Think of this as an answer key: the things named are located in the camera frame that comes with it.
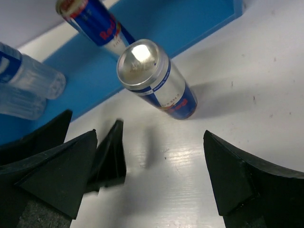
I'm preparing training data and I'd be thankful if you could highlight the left water bottle blue label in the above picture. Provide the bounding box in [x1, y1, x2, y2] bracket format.
[0, 84, 47, 120]

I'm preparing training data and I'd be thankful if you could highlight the silver can red tab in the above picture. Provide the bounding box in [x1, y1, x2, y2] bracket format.
[56, 0, 135, 59]

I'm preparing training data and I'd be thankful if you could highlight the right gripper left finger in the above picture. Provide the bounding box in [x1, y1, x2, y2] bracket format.
[0, 130, 97, 228]

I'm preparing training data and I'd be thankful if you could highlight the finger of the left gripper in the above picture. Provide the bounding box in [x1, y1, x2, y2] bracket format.
[0, 110, 72, 164]
[85, 119, 126, 192]

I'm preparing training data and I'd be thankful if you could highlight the water bottle blue label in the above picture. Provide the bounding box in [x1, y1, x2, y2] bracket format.
[0, 84, 47, 120]
[0, 43, 67, 99]

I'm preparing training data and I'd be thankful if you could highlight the right water bottle blue label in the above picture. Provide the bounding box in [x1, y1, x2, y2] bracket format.
[0, 43, 67, 99]

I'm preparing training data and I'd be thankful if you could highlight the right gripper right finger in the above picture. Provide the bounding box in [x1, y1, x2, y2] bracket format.
[203, 131, 304, 228]

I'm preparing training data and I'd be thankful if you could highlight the silver blue can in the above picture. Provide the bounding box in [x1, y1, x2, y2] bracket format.
[116, 39, 197, 120]

